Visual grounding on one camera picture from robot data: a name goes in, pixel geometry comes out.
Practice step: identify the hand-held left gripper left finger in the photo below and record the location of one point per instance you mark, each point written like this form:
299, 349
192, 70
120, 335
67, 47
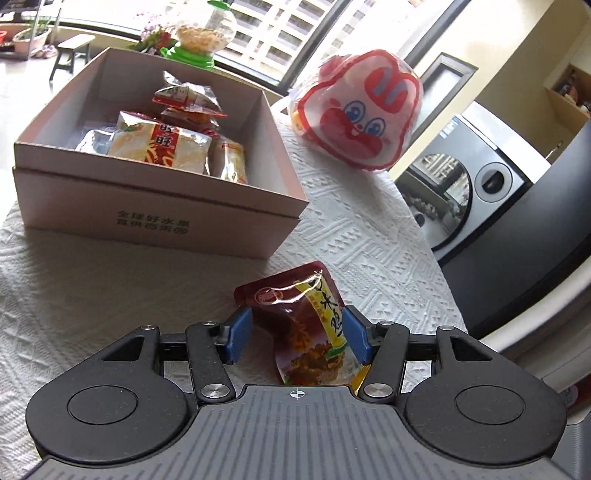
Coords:
241, 334

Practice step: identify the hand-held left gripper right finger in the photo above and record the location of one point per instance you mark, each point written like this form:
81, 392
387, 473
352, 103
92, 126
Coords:
356, 334

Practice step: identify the dark red snack packet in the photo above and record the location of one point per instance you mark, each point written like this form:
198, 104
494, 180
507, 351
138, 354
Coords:
300, 332

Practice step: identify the pink cardboard box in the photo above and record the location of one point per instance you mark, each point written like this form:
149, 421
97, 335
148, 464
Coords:
152, 217

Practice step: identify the yellow cracker packet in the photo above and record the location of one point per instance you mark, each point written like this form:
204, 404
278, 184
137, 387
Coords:
231, 159

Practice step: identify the rice cracker packet red label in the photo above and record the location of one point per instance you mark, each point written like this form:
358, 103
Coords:
157, 145

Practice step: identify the orange snack packet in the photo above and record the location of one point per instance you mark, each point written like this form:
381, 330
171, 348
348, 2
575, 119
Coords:
194, 119

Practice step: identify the silver red snack packet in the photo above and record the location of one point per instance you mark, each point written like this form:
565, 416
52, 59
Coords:
187, 94

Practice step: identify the white textured tablecloth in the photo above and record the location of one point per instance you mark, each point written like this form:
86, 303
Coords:
115, 286

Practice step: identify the grey washing machine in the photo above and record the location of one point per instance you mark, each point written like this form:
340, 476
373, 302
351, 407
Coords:
466, 184

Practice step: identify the black appliance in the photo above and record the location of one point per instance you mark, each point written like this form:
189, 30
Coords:
531, 249

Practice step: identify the rabbit face snack bag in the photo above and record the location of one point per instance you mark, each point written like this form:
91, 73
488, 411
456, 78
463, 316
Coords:
364, 115

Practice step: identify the green base candy dispenser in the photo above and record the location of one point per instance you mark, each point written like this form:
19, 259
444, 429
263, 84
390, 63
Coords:
203, 32

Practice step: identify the red flower bunch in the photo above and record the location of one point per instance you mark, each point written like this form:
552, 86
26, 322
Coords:
154, 39

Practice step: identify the brown cardboard carton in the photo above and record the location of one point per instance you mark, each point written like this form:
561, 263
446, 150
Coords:
570, 104

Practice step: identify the small wooden bench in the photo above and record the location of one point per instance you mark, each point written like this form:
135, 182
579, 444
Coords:
71, 50

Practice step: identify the flower pot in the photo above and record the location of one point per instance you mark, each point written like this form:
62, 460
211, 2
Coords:
30, 39

